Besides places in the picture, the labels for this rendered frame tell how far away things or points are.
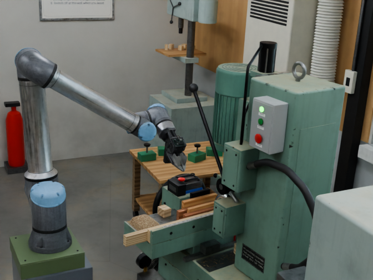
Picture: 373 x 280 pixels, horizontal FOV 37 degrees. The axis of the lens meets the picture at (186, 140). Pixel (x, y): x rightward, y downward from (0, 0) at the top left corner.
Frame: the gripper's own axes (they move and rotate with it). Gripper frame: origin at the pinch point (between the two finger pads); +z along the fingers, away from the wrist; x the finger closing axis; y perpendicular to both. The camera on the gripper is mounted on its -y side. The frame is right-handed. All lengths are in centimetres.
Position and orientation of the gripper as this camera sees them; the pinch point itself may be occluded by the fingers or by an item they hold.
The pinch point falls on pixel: (182, 169)
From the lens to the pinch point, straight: 260.5
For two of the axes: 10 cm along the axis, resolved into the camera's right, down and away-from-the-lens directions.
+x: 8.7, -0.9, 4.9
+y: 3.2, -6.5, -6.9
